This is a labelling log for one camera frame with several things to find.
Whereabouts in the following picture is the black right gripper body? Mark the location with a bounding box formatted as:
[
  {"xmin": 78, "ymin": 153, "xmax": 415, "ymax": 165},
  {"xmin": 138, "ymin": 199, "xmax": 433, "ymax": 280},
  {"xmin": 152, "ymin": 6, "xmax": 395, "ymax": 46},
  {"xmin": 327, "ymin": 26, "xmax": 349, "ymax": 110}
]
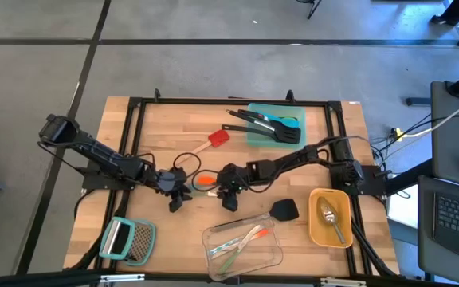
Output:
[{"xmin": 217, "ymin": 163, "xmax": 250, "ymax": 195}]

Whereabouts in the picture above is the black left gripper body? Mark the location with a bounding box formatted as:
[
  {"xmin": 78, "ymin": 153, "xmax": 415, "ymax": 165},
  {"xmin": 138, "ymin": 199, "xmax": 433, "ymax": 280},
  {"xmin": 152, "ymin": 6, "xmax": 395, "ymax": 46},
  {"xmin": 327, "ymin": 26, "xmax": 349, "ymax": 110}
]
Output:
[{"xmin": 145, "ymin": 167, "xmax": 189, "ymax": 196}]

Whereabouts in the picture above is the orange silicone spatula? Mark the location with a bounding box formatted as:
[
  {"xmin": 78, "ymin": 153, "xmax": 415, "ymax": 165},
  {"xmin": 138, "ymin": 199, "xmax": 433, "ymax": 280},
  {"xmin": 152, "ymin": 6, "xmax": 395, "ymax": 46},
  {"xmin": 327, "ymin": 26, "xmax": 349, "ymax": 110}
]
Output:
[{"xmin": 196, "ymin": 175, "xmax": 218, "ymax": 187}]

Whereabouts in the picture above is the orange handled knife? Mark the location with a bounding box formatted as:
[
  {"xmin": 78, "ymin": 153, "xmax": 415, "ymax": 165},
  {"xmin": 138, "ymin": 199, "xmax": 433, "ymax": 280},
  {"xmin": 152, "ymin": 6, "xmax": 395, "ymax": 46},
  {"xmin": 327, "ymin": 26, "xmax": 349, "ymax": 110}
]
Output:
[{"xmin": 218, "ymin": 229, "xmax": 270, "ymax": 256}]

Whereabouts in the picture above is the teal patterned handle knife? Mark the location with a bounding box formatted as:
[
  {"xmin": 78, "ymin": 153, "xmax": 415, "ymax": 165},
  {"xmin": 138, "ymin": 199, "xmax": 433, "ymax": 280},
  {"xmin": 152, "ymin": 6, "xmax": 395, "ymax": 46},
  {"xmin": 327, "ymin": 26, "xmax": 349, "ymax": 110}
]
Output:
[{"xmin": 209, "ymin": 234, "xmax": 255, "ymax": 257}]

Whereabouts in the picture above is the black solid turner steel handle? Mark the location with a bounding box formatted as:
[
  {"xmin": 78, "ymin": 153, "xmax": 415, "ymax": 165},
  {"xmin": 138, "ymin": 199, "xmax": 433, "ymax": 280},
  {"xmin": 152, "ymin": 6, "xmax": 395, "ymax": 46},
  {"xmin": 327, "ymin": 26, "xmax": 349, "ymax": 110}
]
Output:
[{"xmin": 211, "ymin": 198, "xmax": 300, "ymax": 233}]

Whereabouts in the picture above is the clear plastic container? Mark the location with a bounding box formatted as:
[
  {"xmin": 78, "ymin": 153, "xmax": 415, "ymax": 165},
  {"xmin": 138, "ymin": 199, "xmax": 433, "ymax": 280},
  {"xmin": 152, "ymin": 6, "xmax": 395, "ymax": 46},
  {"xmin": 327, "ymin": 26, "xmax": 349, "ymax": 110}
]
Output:
[{"xmin": 201, "ymin": 218, "xmax": 284, "ymax": 282}]

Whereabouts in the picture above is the steel scoop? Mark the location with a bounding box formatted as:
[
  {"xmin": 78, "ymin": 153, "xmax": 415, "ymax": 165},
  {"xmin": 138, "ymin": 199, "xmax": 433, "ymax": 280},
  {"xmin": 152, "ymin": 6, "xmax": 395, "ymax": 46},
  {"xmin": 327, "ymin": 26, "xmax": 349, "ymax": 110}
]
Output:
[{"xmin": 318, "ymin": 196, "xmax": 347, "ymax": 246}]

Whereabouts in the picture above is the teal plastic container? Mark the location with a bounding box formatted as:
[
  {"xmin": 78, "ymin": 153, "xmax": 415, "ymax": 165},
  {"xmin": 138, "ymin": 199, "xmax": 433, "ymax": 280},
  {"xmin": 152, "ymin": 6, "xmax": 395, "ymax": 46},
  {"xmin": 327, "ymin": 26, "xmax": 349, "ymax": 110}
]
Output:
[{"xmin": 246, "ymin": 102, "xmax": 307, "ymax": 149}]

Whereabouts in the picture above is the teal box grater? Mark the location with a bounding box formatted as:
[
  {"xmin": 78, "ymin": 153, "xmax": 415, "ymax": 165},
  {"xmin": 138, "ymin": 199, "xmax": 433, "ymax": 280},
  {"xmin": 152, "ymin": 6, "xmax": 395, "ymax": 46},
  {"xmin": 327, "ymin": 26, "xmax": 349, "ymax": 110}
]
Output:
[{"xmin": 98, "ymin": 216, "xmax": 157, "ymax": 267}]

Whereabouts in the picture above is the yellow plastic container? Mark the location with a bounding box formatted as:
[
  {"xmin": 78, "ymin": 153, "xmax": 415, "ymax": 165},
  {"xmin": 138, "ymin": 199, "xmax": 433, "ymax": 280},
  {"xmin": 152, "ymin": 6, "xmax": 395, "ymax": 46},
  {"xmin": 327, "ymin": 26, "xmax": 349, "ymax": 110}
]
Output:
[{"xmin": 308, "ymin": 187, "xmax": 354, "ymax": 249}]

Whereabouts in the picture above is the black horizontal rig bar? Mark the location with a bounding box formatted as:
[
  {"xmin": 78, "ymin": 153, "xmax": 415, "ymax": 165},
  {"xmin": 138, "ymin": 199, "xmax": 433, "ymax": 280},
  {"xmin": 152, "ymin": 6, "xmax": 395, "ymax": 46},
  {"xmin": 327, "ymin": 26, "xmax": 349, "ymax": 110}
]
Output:
[{"xmin": 0, "ymin": 269, "xmax": 459, "ymax": 287}]

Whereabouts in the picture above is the black slanted support beam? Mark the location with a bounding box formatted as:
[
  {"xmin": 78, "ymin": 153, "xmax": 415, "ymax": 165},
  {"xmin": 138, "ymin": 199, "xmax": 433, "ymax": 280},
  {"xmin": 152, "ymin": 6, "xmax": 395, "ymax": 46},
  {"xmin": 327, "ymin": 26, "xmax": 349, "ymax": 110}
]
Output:
[{"xmin": 384, "ymin": 158, "xmax": 434, "ymax": 197}]

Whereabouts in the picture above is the black tripod leg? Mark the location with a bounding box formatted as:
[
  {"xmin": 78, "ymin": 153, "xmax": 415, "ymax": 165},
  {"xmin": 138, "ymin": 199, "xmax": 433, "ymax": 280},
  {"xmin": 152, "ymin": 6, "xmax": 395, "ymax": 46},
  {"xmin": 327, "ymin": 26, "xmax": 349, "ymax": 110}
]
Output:
[{"xmin": 296, "ymin": 0, "xmax": 323, "ymax": 20}]

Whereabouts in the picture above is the grey desk surface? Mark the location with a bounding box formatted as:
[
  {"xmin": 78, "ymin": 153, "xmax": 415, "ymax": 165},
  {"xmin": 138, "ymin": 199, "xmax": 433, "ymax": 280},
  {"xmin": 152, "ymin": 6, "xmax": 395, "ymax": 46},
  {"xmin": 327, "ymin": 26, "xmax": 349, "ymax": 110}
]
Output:
[
  {"xmin": 417, "ymin": 175, "xmax": 459, "ymax": 286},
  {"xmin": 430, "ymin": 81, "xmax": 459, "ymax": 191}
]

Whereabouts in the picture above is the person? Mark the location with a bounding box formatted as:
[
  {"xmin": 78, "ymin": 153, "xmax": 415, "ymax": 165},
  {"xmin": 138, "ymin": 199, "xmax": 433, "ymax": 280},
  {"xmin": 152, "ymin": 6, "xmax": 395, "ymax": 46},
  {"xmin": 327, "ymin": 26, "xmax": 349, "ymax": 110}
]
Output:
[{"xmin": 430, "ymin": 0, "xmax": 459, "ymax": 33}]

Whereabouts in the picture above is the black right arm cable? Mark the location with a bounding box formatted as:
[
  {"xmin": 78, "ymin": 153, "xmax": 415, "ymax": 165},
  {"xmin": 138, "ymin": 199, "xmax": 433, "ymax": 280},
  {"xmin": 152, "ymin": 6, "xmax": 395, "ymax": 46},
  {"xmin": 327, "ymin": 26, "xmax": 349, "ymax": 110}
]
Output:
[{"xmin": 191, "ymin": 169, "xmax": 221, "ymax": 193}]

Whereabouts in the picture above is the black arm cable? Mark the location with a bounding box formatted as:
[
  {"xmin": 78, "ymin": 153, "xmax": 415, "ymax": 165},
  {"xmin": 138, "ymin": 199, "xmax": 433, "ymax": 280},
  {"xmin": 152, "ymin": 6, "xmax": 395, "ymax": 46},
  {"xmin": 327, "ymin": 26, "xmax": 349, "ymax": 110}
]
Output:
[
  {"xmin": 172, "ymin": 152, "xmax": 202, "ymax": 179},
  {"xmin": 191, "ymin": 169, "xmax": 221, "ymax": 193}
]

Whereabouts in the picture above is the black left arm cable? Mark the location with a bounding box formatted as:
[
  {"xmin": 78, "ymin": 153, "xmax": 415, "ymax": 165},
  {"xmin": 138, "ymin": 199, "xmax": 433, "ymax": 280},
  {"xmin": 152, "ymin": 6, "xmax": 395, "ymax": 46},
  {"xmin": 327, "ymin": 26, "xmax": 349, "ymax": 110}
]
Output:
[{"xmin": 172, "ymin": 152, "xmax": 202, "ymax": 179}]

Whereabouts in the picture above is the red spatula wooden handle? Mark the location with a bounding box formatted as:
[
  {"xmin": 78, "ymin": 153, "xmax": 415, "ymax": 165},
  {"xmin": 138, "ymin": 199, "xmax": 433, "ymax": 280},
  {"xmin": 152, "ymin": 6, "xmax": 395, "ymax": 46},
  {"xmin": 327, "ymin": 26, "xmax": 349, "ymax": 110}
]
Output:
[{"xmin": 181, "ymin": 129, "xmax": 230, "ymax": 160}]

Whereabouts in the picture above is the black aluminium table frame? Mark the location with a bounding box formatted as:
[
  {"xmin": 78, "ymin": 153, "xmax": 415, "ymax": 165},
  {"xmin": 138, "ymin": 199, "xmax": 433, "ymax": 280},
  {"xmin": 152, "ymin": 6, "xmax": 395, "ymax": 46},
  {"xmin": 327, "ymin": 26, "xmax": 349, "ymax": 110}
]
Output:
[{"xmin": 64, "ymin": 88, "xmax": 402, "ymax": 280}]

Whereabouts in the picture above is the silver rig bracket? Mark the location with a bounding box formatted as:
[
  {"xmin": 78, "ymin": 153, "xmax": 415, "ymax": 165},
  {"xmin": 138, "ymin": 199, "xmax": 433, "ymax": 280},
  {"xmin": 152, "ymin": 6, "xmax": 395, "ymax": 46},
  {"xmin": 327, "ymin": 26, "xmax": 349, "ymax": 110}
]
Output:
[
  {"xmin": 320, "ymin": 277, "xmax": 368, "ymax": 287},
  {"xmin": 100, "ymin": 273, "xmax": 146, "ymax": 283}
]

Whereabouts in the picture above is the black cable bundle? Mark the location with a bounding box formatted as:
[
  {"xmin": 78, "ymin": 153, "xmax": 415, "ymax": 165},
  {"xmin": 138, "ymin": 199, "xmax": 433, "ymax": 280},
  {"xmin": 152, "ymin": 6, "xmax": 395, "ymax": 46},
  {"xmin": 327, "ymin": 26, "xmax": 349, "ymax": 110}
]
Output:
[{"xmin": 371, "ymin": 113, "xmax": 434, "ymax": 160}]

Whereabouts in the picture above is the white cable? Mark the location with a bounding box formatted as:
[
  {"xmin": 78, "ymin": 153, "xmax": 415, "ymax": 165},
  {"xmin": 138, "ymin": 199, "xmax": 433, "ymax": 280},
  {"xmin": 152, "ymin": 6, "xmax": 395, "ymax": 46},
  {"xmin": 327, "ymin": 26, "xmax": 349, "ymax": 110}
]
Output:
[{"xmin": 402, "ymin": 90, "xmax": 459, "ymax": 139}]

